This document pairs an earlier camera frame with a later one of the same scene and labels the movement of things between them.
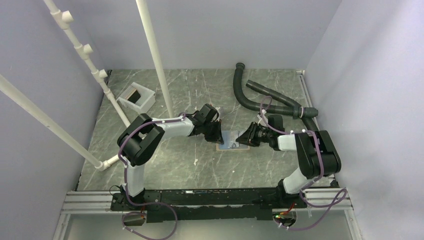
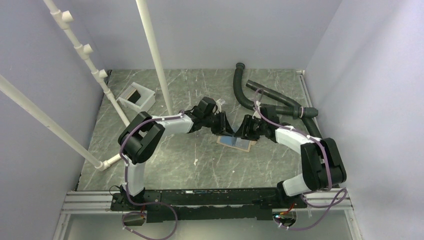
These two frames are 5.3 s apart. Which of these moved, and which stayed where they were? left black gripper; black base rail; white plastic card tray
Moved: left black gripper
Stayed: black base rail; white plastic card tray
